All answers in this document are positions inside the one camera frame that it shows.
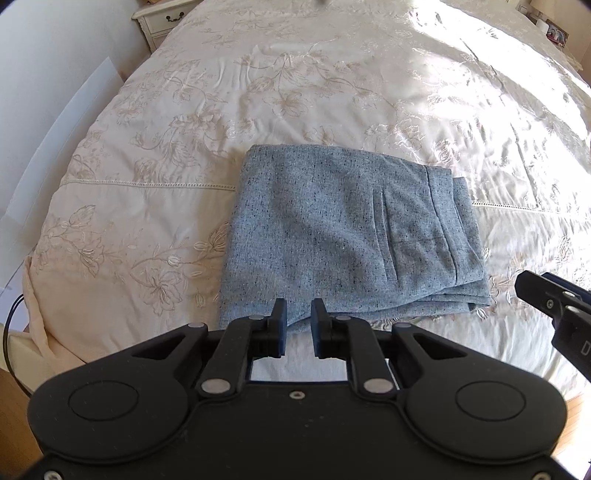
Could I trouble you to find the blue grey knit pants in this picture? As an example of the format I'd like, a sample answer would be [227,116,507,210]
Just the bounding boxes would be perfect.
[218,145,490,326]

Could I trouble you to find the black cable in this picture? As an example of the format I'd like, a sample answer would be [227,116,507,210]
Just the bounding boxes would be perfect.
[0,292,33,398]

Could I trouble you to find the cream bedside table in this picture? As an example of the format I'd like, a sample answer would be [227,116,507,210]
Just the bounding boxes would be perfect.
[132,0,200,53]

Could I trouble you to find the cream embroidered bedspread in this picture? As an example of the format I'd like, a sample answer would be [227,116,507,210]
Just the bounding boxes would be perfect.
[17,1,590,398]

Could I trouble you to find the framed photo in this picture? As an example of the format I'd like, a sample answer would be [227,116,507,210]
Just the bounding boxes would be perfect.
[546,21,569,48]

